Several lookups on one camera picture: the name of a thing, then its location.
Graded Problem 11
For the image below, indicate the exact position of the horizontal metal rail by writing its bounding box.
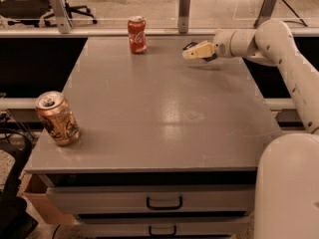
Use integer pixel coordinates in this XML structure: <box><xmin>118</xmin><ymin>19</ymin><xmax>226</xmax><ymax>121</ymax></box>
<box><xmin>0</xmin><ymin>98</ymin><xmax>296</xmax><ymax>111</ymax></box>

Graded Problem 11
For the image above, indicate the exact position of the grey drawer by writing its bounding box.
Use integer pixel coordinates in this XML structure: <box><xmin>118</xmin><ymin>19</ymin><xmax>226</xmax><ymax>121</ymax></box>
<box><xmin>46</xmin><ymin>185</ymin><xmax>254</xmax><ymax>214</ymax></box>
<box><xmin>75</xmin><ymin>216</ymin><xmax>248</xmax><ymax>238</ymax></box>

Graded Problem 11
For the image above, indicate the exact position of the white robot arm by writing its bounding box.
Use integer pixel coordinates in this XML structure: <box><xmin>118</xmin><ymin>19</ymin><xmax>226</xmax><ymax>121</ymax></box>
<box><xmin>182</xmin><ymin>20</ymin><xmax>319</xmax><ymax>239</ymax></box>

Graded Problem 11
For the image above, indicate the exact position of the dark blue rxbar wrapper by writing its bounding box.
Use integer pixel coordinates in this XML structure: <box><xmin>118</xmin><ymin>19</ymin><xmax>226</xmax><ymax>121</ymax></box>
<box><xmin>182</xmin><ymin>41</ymin><xmax>218</xmax><ymax>63</ymax></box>

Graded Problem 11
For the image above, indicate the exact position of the wooden box under table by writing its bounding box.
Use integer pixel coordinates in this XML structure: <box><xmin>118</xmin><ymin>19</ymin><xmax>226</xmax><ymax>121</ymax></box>
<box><xmin>18</xmin><ymin>173</ymin><xmax>75</xmax><ymax>225</ymax></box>

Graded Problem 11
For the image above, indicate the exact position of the black office chair background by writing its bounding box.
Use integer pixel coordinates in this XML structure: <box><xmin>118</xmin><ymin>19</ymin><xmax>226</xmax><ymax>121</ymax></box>
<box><xmin>0</xmin><ymin>0</ymin><xmax>98</xmax><ymax>28</ymax></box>

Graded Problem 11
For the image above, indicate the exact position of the left metal bracket post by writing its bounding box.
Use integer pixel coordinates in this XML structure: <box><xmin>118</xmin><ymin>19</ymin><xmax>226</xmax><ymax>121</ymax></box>
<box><xmin>49</xmin><ymin>0</ymin><xmax>72</xmax><ymax>34</ymax></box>

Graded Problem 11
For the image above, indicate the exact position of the black lower drawer handle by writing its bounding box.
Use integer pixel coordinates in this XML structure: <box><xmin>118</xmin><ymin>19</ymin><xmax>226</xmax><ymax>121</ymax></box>
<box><xmin>148</xmin><ymin>225</ymin><xmax>177</xmax><ymax>237</ymax></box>

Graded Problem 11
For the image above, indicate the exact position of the black chair at left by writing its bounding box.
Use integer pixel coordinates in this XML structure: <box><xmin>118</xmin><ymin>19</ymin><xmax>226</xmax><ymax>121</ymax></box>
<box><xmin>0</xmin><ymin>128</ymin><xmax>38</xmax><ymax>239</ymax></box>

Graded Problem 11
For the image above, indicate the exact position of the black drawer handle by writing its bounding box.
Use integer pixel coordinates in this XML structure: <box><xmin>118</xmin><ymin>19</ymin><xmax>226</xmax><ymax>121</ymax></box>
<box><xmin>146</xmin><ymin>196</ymin><xmax>183</xmax><ymax>211</ymax></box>
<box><xmin>148</xmin><ymin>225</ymin><xmax>177</xmax><ymax>237</ymax></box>

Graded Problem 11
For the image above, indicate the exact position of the orange gold soda can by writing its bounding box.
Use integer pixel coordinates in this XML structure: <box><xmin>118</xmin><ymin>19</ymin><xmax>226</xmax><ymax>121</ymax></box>
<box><xmin>35</xmin><ymin>91</ymin><xmax>80</xmax><ymax>146</ymax></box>

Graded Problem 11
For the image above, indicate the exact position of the right metal bracket post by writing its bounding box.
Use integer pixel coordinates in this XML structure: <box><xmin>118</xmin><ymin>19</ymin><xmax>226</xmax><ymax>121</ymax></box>
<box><xmin>253</xmin><ymin>0</ymin><xmax>277</xmax><ymax>28</ymax></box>

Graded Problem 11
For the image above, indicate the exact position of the black upper drawer handle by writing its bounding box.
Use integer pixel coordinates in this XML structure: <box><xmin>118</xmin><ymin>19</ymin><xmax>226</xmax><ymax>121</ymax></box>
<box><xmin>146</xmin><ymin>196</ymin><xmax>183</xmax><ymax>211</ymax></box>

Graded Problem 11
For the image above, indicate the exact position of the middle metal bracket post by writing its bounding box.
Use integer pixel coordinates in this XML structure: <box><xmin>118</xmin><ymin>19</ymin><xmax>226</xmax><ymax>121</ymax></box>
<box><xmin>177</xmin><ymin>0</ymin><xmax>190</xmax><ymax>34</ymax></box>

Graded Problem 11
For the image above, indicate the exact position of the metal bracket post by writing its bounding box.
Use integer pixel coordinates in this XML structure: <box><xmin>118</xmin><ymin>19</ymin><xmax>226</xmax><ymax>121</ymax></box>
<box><xmin>49</xmin><ymin>0</ymin><xmax>72</xmax><ymax>34</ymax></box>
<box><xmin>177</xmin><ymin>0</ymin><xmax>190</xmax><ymax>34</ymax></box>
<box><xmin>253</xmin><ymin>0</ymin><xmax>277</xmax><ymax>28</ymax></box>

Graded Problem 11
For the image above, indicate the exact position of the upper grey drawer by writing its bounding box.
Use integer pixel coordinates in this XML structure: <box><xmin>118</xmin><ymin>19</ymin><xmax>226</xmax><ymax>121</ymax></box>
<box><xmin>46</xmin><ymin>185</ymin><xmax>254</xmax><ymax>214</ymax></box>

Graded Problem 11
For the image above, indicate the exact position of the lower grey drawer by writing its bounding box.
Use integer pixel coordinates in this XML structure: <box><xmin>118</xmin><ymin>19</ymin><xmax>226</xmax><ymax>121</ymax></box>
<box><xmin>75</xmin><ymin>216</ymin><xmax>248</xmax><ymax>238</ymax></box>

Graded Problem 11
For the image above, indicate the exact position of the red coca-cola can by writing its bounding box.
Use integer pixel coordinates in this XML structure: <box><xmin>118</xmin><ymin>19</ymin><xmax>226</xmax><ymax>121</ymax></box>
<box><xmin>128</xmin><ymin>16</ymin><xmax>147</xmax><ymax>54</ymax></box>

